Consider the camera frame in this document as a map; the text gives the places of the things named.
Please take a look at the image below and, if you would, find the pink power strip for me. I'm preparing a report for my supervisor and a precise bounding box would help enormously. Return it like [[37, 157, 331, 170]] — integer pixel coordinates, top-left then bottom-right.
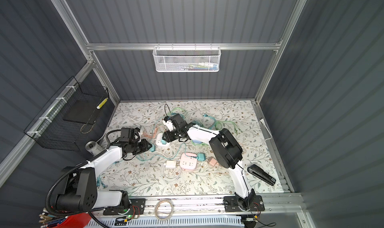
[[180, 153, 198, 172]]

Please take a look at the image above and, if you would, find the teal charger plug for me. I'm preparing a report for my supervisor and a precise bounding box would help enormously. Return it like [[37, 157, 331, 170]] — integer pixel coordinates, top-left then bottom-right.
[[197, 153, 206, 162]]

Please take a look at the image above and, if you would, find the white charger plug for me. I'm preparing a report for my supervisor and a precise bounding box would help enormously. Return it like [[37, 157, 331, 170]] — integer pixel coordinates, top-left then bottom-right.
[[166, 160, 177, 169]]

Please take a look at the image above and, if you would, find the pink charger plug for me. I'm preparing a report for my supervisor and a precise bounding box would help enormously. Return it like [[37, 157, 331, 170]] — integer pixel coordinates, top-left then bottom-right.
[[208, 157, 218, 167]]

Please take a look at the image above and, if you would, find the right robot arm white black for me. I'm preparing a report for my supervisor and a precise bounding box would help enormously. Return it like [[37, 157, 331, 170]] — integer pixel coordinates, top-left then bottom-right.
[[163, 114, 256, 211]]

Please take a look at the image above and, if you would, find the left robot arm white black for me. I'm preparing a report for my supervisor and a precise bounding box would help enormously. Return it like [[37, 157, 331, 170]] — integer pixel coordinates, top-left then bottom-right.
[[45, 128, 152, 217]]

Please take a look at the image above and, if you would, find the white energy drink can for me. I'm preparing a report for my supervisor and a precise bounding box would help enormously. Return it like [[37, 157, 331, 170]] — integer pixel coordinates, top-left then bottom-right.
[[85, 141, 105, 156]]

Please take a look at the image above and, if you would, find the clear tape roll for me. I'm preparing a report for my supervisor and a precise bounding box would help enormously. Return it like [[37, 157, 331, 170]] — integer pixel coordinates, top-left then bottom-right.
[[154, 200, 175, 222]]

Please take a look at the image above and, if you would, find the red pencil cup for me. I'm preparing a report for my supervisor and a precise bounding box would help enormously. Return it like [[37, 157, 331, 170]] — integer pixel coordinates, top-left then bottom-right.
[[39, 209, 91, 228]]

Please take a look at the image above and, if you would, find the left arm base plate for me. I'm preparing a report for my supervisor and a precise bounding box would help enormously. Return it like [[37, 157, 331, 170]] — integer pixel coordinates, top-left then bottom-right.
[[103, 199, 146, 216]]

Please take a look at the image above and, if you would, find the black wire mesh basket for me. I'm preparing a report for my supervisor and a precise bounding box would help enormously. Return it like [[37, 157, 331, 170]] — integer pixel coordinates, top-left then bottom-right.
[[24, 73, 115, 156]]

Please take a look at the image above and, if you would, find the white wire mesh basket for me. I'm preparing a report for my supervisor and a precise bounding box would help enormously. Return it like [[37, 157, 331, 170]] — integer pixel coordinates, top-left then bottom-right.
[[153, 46, 222, 73]]

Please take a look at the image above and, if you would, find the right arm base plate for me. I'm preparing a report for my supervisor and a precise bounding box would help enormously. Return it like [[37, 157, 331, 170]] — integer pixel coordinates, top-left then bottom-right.
[[223, 196, 265, 213]]

